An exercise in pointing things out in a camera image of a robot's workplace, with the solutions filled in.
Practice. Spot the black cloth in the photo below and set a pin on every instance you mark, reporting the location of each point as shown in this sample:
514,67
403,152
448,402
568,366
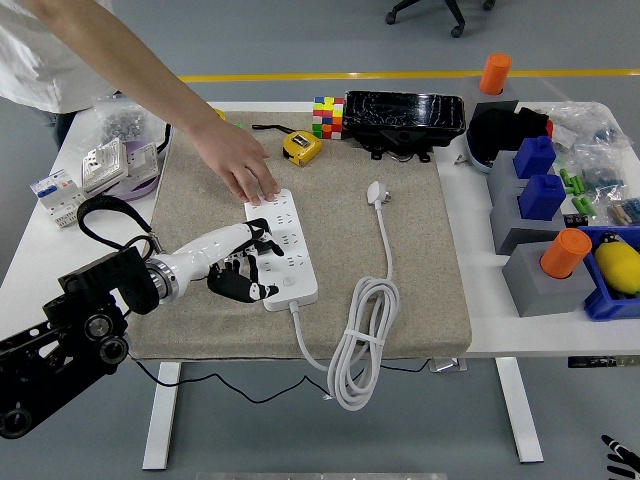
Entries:
495,132

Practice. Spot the white wall socket box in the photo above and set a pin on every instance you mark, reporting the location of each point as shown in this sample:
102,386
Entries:
105,165

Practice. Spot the small metal part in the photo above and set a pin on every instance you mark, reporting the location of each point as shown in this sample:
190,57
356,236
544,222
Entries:
460,160

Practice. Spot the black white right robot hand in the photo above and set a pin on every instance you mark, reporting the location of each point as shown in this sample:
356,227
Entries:
627,467

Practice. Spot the black office chair base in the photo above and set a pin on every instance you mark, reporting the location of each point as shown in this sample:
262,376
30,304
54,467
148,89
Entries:
452,10

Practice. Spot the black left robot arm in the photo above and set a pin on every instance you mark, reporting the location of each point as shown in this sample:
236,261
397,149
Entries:
45,360

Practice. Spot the person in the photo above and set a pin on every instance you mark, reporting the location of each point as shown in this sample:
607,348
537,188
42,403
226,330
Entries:
30,65

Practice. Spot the black cracked screen device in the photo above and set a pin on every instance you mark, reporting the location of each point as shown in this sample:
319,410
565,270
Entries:
405,112

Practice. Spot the white power strip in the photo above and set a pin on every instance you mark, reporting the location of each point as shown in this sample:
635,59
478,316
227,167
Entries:
302,270

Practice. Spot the blue plastic bin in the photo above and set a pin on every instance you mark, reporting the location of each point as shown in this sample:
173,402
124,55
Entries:
607,305

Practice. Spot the orange cylinder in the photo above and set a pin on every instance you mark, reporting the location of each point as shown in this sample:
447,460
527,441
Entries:
495,72
565,252

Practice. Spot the white table leg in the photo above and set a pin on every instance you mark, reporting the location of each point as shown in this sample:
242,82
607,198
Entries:
161,415
520,410

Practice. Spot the grey-brown mat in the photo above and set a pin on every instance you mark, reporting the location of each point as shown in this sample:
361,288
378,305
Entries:
210,325

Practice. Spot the white circuit breaker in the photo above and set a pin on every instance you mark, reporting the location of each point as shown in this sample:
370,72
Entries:
57,195

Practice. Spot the grey block base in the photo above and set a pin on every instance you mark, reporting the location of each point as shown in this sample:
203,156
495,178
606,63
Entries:
505,225
470,92
530,290
500,175

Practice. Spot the silver bracket under table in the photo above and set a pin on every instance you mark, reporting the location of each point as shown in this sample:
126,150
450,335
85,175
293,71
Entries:
447,365

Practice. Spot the small black circuit board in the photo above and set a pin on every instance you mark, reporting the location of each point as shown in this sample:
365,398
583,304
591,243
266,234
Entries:
576,220

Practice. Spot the clear bag of blue parts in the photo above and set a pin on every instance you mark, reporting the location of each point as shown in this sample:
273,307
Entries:
627,210
590,120
602,172

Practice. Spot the yellow rounded toy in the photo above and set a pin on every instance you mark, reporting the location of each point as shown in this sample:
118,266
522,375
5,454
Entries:
620,265

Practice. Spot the white blue bowl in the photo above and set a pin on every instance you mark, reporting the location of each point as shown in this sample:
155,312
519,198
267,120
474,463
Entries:
475,155

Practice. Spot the person's forearm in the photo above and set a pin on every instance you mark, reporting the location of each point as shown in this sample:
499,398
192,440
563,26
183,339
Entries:
125,65

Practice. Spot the black box under table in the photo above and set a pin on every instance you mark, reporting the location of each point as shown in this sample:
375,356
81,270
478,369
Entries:
600,361

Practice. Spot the lilac tape roll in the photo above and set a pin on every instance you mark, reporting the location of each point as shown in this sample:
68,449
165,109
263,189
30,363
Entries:
130,192

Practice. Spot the green peg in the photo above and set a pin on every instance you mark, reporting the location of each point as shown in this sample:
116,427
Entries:
565,177
577,185
584,206

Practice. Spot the blue block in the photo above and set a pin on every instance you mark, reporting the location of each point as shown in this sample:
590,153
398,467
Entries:
534,157
542,197

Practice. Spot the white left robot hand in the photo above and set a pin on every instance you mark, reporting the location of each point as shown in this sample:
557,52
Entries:
210,250

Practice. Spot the white socket panel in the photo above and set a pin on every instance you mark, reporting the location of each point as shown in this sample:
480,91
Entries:
142,162

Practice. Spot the person's hand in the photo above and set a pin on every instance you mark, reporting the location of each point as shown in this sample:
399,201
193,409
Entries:
235,155

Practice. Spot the clear bag of metal nuts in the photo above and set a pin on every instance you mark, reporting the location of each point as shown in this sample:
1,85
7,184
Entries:
122,125

